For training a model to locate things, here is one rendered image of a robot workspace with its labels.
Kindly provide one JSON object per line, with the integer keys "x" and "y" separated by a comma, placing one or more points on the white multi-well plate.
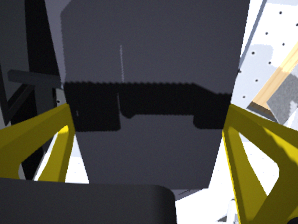
{"x": 253, "y": 11}

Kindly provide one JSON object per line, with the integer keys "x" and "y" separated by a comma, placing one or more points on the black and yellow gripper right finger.
{"x": 280, "y": 144}

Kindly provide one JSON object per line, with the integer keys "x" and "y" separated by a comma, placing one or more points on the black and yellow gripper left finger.
{"x": 19, "y": 141}

